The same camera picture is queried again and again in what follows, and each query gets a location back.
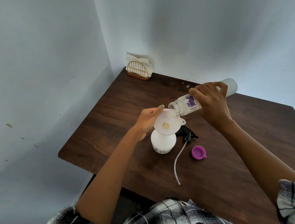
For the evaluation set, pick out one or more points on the person's left hand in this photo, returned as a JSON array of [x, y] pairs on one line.
[[147, 121]]

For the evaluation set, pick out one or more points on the person's right hand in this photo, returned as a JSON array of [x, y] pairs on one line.
[[214, 104]]

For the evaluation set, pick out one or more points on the white plastic funnel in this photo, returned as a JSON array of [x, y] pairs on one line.
[[160, 121]]

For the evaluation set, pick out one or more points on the white spray bottle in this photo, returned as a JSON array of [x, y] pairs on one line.
[[163, 142]]

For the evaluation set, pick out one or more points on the tall frosted clear bottle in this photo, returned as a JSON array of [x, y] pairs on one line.
[[182, 106]]

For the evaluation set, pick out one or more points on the black spray trigger head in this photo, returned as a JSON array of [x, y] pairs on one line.
[[186, 132]]

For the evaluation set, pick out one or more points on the purple bottle cap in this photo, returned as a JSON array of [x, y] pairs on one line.
[[198, 152]]

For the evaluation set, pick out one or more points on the person's left forearm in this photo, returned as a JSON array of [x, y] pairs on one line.
[[108, 186]]

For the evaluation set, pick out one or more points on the person's right forearm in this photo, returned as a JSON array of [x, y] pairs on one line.
[[257, 156]]

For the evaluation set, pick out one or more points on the dark wooden table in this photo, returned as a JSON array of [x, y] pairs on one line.
[[268, 120]]

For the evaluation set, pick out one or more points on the white paper napkins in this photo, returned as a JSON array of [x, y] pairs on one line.
[[138, 57]]

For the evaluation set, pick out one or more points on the black white plaid shirt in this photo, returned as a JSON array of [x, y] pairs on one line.
[[162, 220]]

